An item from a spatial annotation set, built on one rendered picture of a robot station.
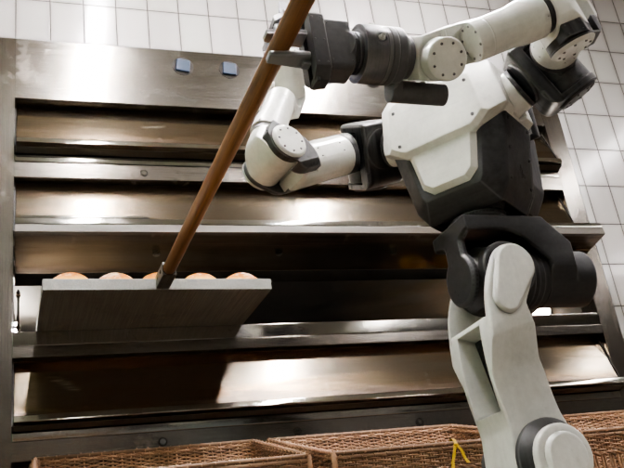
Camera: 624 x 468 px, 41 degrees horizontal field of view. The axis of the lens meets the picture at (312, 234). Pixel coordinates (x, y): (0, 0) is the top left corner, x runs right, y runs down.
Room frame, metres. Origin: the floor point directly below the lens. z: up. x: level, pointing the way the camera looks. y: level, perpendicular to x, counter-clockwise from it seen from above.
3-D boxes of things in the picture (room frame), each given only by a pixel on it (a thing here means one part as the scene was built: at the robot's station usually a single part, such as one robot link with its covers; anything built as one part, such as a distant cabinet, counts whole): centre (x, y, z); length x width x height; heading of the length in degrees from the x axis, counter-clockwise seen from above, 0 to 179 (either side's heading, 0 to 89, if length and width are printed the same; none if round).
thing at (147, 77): (2.35, -0.03, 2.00); 1.80 x 0.08 x 0.21; 111
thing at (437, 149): (1.55, -0.35, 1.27); 0.34 x 0.30 x 0.36; 57
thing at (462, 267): (1.55, -0.39, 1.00); 0.28 x 0.13 x 0.18; 112
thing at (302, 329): (2.35, -0.03, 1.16); 1.80 x 0.06 x 0.04; 111
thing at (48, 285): (2.02, 0.44, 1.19); 0.55 x 0.36 x 0.03; 113
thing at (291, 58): (0.99, 0.00, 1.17); 0.06 x 0.03 x 0.02; 112
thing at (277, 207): (2.33, -0.04, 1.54); 1.79 x 0.11 x 0.19; 111
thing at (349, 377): (2.33, -0.04, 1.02); 1.79 x 0.11 x 0.19; 111
